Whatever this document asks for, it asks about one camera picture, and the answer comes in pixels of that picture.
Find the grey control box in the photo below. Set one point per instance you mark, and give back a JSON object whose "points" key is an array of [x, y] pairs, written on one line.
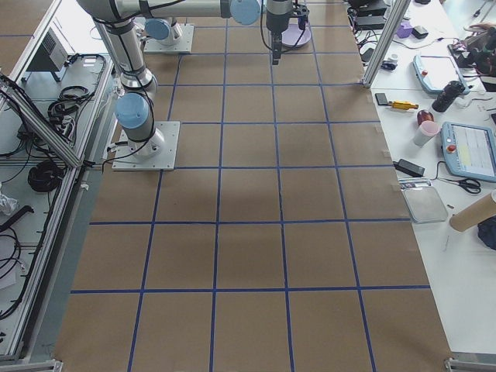
{"points": [[51, 57]]}

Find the clear plastic tray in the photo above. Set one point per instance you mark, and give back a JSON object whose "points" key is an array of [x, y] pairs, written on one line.
{"points": [[425, 205]]}

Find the black phone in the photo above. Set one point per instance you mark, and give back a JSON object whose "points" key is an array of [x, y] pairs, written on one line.
{"points": [[381, 99]]}

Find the purple box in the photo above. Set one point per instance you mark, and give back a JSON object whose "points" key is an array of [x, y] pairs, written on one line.
{"points": [[404, 29]]}

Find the blue teach pendant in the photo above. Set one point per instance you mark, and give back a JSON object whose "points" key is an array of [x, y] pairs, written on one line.
{"points": [[435, 73], [469, 151]]}

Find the dark red mug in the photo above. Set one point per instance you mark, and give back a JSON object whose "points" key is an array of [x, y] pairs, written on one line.
{"points": [[424, 116]]}

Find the black power adapter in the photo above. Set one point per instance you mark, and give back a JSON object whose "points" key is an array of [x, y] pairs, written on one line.
{"points": [[409, 168]]}

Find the pink lidded cup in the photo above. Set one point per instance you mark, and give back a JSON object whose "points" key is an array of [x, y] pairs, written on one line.
{"points": [[425, 132]]}

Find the yellow handled tool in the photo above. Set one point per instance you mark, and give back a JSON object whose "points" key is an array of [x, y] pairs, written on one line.
{"points": [[403, 105]]}

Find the far blue teach pendant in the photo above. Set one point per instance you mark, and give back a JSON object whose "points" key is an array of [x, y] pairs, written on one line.
{"points": [[435, 73]]}

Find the brown paper table cover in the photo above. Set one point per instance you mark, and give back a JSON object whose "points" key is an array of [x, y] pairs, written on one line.
{"points": [[279, 242]]}

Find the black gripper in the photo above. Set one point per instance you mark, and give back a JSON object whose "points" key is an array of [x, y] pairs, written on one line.
{"points": [[275, 21]]}

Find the cardboard tube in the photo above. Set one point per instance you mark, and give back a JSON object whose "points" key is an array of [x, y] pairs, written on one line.
{"points": [[477, 212]]}

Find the aluminium frame post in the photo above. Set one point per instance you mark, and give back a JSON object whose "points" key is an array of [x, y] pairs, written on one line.
{"points": [[393, 21]]}

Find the lavender plate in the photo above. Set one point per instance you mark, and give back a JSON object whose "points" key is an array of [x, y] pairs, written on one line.
{"points": [[295, 37]]}

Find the black cylindrical bottle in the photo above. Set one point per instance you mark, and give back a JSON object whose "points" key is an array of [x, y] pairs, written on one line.
{"points": [[448, 95]]}

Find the black handled scissors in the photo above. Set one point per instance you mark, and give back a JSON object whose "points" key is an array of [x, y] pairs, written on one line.
{"points": [[469, 185]]}

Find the near blue teach pendant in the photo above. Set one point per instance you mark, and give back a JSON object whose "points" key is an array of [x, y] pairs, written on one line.
{"points": [[469, 151]]}

